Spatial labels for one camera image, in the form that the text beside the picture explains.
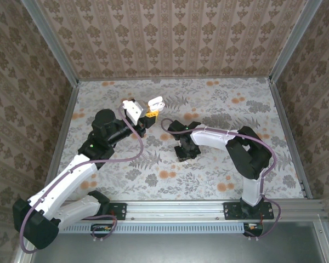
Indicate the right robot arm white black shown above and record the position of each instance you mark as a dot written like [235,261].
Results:
[208,138]

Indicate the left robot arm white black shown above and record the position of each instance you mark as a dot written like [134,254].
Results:
[71,175]

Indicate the floral patterned table cover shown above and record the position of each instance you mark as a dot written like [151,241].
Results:
[181,186]

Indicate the small black controller board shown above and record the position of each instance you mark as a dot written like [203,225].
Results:
[253,227]
[101,228]

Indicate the grey sheet metal panel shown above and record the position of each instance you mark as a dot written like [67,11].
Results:
[167,249]

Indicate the thin aluminium table edge rail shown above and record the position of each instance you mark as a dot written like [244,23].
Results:
[175,79]

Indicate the wide aluminium mounting rail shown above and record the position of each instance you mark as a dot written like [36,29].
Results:
[175,209]

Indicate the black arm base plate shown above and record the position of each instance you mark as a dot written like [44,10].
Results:
[231,211]
[118,211]

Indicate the aluminium frame post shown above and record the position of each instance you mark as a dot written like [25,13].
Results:
[50,41]
[294,41]

